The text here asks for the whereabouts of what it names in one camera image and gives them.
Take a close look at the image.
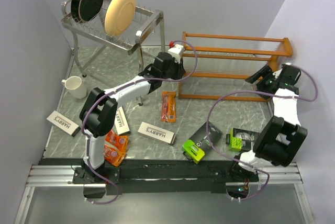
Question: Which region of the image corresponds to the orange razor blister pack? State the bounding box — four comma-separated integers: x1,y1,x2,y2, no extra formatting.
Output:
161,91,176,122

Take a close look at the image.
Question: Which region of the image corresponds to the orange wooden shelf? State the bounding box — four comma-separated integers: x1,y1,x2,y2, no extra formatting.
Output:
178,31,293,102

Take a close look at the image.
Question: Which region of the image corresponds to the black green razor box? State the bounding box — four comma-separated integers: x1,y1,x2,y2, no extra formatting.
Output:
182,122,223,164
226,128,260,152

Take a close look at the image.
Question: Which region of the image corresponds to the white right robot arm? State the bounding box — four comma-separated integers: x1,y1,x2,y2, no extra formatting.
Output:
229,64,308,181

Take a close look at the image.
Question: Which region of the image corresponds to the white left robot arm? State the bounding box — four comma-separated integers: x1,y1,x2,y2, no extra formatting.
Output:
80,48,185,183

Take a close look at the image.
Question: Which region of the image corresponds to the chrome dish rack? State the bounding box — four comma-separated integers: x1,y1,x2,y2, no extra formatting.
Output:
60,0,168,106

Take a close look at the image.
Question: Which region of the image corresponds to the white Harry's box centre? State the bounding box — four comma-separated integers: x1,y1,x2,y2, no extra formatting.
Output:
138,122,176,145

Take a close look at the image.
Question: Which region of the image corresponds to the white harry's box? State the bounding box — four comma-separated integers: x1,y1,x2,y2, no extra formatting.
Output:
115,107,130,135
138,122,176,145
47,111,81,137

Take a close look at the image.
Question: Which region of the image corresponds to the beige round plate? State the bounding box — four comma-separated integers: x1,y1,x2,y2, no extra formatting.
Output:
105,0,136,36

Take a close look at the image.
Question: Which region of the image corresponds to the white Harry's box middle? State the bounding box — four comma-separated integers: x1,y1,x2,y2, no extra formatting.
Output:
115,107,130,135

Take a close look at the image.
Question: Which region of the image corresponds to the orange razor pack upper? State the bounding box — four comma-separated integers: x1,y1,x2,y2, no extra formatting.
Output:
105,130,128,152

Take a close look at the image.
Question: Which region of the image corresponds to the white ceramic mug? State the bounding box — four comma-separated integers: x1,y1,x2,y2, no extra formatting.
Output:
61,76,87,99

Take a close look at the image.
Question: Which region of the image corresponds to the orange razor pack lower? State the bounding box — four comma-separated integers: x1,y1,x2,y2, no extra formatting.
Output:
104,144,126,167

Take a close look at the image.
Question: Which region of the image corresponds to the white Harry's box far left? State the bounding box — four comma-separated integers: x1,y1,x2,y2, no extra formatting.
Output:
47,111,81,137

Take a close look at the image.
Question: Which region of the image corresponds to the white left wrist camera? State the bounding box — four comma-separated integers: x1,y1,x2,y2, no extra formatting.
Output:
167,41,185,64

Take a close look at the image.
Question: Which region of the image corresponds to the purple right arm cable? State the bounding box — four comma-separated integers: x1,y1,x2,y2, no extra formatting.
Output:
206,66,319,203

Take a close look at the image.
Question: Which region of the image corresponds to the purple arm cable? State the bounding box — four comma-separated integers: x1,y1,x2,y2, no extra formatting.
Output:
206,66,319,203
80,40,198,206

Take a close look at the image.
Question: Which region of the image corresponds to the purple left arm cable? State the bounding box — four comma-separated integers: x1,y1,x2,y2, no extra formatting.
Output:
80,40,198,206

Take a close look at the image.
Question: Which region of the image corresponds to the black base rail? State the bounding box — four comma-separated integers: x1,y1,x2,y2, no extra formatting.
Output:
72,157,260,196

